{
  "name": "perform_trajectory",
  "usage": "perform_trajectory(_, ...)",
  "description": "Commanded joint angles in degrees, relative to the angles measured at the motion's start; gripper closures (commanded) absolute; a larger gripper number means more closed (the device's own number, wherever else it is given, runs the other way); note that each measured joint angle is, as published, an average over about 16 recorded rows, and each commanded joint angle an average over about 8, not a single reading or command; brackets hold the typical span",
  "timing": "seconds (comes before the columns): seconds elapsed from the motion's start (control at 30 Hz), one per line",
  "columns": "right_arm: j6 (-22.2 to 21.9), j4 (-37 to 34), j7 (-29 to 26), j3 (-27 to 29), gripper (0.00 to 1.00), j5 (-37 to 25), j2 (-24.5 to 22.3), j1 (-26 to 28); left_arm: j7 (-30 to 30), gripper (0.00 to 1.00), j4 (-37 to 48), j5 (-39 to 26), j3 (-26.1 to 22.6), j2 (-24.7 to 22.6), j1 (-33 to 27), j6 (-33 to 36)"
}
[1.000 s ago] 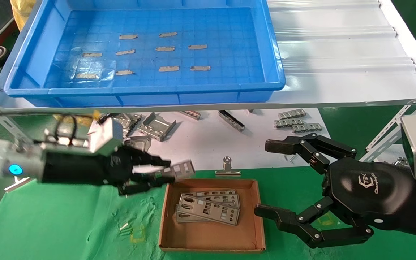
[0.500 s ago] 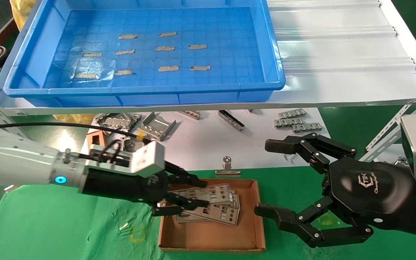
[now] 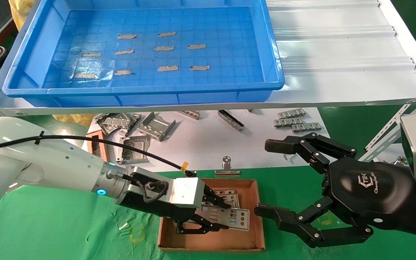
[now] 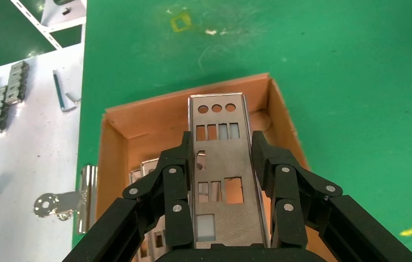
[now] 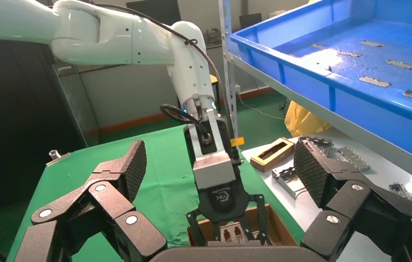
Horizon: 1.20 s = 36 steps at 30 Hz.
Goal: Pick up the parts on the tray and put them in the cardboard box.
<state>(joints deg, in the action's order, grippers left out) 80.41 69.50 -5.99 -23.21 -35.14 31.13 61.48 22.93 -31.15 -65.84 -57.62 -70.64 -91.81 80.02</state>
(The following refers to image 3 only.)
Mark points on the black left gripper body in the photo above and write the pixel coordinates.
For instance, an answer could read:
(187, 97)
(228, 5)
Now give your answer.
(157, 211)

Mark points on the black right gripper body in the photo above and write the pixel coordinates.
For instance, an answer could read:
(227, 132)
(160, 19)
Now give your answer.
(374, 195)

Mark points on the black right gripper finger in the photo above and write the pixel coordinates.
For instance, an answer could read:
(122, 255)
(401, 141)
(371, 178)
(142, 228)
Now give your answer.
(287, 220)
(283, 145)

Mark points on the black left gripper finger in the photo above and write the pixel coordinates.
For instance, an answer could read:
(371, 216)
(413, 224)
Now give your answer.
(213, 198)
(200, 225)

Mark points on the silver perforated metal shield plate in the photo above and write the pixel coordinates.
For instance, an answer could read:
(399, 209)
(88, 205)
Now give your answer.
(238, 217)
(231, 198)

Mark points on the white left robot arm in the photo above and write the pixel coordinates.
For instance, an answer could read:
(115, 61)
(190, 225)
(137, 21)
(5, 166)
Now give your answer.
(48, 162)

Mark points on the brown cardboard box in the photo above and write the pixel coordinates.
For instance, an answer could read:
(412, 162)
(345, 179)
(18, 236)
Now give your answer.
(211, 242)

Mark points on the small brown box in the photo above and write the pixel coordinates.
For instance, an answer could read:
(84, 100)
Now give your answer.
(97, 148)

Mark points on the blue plastic tray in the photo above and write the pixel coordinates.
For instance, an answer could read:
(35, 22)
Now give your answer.
(211, 86)

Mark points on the silver notched metal strip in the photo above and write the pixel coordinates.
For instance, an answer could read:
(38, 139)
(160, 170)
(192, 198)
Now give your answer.
(287, 122)
(291, 113)
(307, 127)

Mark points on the silver binder clip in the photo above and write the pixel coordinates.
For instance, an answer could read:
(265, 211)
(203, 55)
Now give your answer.
(226, 169)
(401, 160)

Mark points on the small white scrap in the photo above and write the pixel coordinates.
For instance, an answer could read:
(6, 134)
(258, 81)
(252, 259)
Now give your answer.
(123, 226)

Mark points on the white paper sheet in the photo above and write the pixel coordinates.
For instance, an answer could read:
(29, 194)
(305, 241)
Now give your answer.
(200, 148)

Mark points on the dark metal bar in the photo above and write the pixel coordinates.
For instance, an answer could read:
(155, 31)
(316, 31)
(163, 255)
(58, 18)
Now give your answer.
(231, 121)

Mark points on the perforated white shelf strut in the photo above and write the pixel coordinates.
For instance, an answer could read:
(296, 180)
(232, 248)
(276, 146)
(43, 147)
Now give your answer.
(385, 138)

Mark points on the white metal shelf board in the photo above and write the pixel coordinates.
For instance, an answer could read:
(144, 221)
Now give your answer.
(338, 83)

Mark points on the small silver metal clip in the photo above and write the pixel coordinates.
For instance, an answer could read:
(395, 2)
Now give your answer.
(190, 115)

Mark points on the small bent metal plate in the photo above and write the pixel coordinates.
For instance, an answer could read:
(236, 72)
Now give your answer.
(134, 121)

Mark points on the green cloth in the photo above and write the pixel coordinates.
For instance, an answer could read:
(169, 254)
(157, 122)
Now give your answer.
(67, 238)

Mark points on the flat slotted metal plate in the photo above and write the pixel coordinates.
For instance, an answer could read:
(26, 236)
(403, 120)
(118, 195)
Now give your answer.
(112, 122)

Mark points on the grey tape strip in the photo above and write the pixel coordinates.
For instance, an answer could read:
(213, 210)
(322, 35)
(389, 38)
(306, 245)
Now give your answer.
(167, 68)
(199, 68)
(166, 34)
(91, 55)
(196, 46)
(124, 52)
(86, 76)
(127, 36)
(164, 48)
(123, 72)

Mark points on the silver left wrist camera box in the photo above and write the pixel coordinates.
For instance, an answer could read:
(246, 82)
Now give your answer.
(188, 191)

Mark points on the square silver metal frame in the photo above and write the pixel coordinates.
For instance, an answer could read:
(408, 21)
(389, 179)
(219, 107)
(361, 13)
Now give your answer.
(137, 142)

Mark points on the folded silver metal bracket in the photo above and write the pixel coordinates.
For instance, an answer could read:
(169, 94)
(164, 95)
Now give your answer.
(155, 127)

